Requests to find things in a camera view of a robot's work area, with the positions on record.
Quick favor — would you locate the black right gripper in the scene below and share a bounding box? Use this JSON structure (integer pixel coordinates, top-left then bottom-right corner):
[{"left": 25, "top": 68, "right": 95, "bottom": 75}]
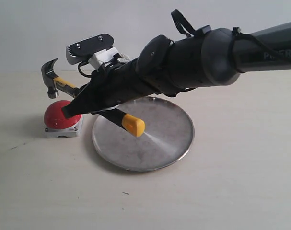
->
[{"left": 61, "top": 59, "right": 145, "bottom": 118}]

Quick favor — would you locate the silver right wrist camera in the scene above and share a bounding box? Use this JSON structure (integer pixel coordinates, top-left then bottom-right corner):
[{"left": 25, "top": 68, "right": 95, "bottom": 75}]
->
[{"left": 66, "top": 34, "right": 122, "bottom": 70}]

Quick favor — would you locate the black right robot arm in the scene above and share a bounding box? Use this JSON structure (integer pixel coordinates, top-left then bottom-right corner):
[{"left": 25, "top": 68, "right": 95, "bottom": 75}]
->
[{"left": 62, "top": 22, "right": 291, "bottom": 118}]

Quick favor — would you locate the red dome push button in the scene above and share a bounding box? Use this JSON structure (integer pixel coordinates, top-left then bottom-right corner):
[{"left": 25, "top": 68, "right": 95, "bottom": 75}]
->
[{"left": 44, "top": 100, "right": 83, "bottom": 138}]

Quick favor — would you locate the yellow black claw hammer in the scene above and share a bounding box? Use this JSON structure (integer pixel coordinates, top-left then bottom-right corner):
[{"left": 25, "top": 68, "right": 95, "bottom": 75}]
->
[{"left": 41, "top": 58, "right": 145, "bottom": 137}]

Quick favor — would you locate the round stainless steel plate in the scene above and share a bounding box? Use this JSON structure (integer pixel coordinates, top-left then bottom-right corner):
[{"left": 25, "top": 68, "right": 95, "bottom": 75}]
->
[{"left": 92, "top": 97, "right": 194, "bottom": 172}]

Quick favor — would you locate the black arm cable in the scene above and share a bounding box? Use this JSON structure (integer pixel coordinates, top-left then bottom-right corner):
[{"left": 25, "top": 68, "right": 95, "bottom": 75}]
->
[{"left": 171, "top": 9, "right": 291, "bottom": 65}]

